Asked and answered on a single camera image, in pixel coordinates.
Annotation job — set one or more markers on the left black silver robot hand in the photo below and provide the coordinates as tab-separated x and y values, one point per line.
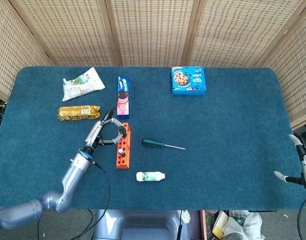
94	133

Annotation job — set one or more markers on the small green black screwdriver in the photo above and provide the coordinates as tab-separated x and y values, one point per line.
122	131

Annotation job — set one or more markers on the black silver knurled screwdriver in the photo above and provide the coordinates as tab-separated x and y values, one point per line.
121	151

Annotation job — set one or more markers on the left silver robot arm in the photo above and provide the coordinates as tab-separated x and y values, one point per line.
73	175

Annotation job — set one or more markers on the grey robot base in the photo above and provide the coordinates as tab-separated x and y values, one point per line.
143	225

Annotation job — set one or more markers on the orange drill bit holder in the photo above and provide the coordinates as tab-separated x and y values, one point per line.
128	155

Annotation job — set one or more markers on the gold foil cracker packet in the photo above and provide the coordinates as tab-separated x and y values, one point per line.
78	113

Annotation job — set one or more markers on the blue pink sandwich cookie box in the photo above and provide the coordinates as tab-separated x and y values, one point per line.
123	100

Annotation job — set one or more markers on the white crumpled snack bag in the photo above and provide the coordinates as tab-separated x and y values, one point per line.
80	85

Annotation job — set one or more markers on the large green black screwdriver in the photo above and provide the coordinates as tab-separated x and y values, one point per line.
153	143

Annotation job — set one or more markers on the white green-label plastic bottle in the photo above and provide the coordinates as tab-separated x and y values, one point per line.
149	176

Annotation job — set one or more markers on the white plastic bag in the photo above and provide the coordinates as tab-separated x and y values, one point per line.
248	225

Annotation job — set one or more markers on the blue carpet table cover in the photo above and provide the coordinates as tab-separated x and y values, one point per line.
218	150

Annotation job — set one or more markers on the blue chocolate cookie box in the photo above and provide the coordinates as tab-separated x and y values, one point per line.
188	85

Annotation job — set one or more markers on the woven wooden folding screen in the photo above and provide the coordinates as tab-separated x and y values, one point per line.
153	32

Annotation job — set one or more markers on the brown wooden crate edge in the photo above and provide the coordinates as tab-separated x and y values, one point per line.
203	225

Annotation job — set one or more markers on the white perforated plate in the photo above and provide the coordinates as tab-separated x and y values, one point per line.
185	217

